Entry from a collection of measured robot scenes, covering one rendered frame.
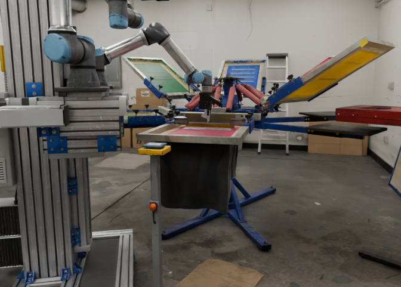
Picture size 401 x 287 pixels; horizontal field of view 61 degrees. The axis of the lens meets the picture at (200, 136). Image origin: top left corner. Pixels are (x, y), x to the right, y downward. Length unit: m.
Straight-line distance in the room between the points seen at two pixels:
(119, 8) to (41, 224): 1.20
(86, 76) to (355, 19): 5.56
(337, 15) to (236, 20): 1.74
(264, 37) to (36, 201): 5.30
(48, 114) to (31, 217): 0.68
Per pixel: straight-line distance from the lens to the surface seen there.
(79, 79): 1.68
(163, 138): 1.93
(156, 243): 1.91
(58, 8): 1.62
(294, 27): 6.58
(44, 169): 1.97
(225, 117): 2.42
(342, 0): 6.71
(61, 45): 1.56
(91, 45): 1.71
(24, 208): 2.05
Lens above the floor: 1.29
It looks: 9 degrees down
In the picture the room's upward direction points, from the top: straight up
